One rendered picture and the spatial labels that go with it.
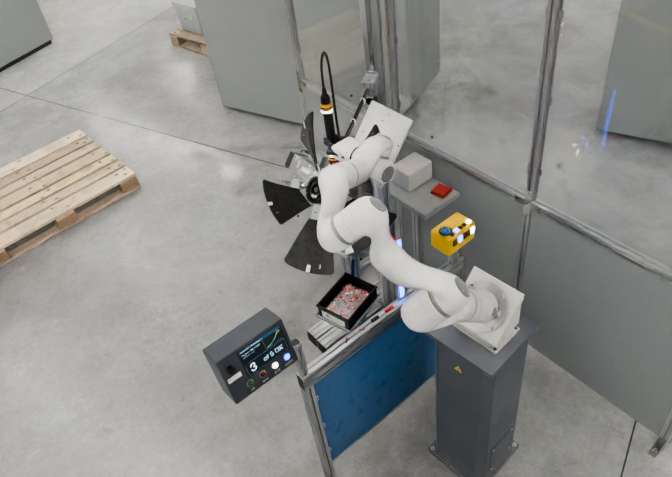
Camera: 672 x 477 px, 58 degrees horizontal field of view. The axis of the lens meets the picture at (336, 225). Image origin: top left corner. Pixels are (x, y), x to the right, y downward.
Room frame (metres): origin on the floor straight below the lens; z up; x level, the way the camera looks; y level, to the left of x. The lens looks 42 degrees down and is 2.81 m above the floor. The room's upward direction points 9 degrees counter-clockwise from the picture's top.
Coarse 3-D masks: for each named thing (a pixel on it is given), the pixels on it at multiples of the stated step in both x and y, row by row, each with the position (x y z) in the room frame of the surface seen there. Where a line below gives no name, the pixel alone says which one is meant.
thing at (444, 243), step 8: (456, 216) 1.89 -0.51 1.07; (464, 216) 1.88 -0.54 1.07; (440, 224) 1.85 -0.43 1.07; (448, 224) 1.84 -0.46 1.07; (456, 224) 1.84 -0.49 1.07; (472, 224) 1.83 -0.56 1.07; (432, 232) 1.82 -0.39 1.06; (440, 232) 1.80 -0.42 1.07; (464, 232) 1.80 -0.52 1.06; (432, 240) 1.82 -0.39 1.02; (440, 240) 1.78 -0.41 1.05; (448, 240) 1.75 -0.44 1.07; (464, 240) 1.80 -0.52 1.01; (440, 248) 1.78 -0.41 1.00; (448, 248) 1.75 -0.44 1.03; (456, 248) 1.77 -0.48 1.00
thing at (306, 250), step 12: (312, 228) 1.95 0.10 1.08; (300, 240) 1.93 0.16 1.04; (312, 240) 1.91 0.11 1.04; (288, 252) 1.91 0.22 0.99; (300, 252) 1.89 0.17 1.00; (312, 252) 1.88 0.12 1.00; (324, 252) 1.88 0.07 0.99; (288, 264) 1.88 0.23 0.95; (300, 264) 1.86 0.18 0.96; (312, 264) 1.85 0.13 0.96; (324, 264) 1.84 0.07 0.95
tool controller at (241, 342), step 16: (256, 320) 1.35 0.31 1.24; (272, 320) 1.33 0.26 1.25; (224, 336) 1.31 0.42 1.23; (240, 336) 1.29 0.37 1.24; (256, 336) 1.27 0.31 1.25; (272, 336) 1.29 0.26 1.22; (288, 336) 1.31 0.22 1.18; (208, 352) 1.25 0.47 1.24; (224, 352) 1.23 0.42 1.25; (240, 352) 1.22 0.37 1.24; (256, 352) 1.24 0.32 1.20; (272, 352) 1.26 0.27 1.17; (288, 352) 1.28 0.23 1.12; (224, 368) 1.18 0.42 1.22; (240, 368) 1.20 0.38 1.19; (272, 368) 1.24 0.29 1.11; (224, 384) 1.18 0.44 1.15; (240, 384) 1.18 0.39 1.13; (256, 384) 1.19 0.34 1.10; (240, 400) 1.15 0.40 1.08
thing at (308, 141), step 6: (312, 114) 2.28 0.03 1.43; (306, 120) 2.32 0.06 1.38; (312, 120) 2.26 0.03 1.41; (306, 126) 2.31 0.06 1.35; (312, 126) 2.24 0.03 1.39; (306, 132) 2.30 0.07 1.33; (312, 132) 2.23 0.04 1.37; (306, 138) 2.30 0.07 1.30; (312, 138) 2.21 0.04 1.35; (306, 144) 2.31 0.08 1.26; (312, 144) 2.21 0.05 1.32; (312, 150) 2.20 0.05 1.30; (312, 156) 2.21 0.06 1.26
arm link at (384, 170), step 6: (378, 162) 1.73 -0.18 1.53; (384, 162) 1.72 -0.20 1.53; (390, 162) 1.72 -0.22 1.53; (378, 168) 1.71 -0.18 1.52; (384, 168) 1.70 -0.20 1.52; (390, 168) 1.71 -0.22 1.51; (372, 174) 1.71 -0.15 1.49; (378, 174) 1.69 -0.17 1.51; (384, 174) 1.70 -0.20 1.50; (390, 174) 1.71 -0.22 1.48; (378, 180) 1.69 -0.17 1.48; (384, 180) 1.69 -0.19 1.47
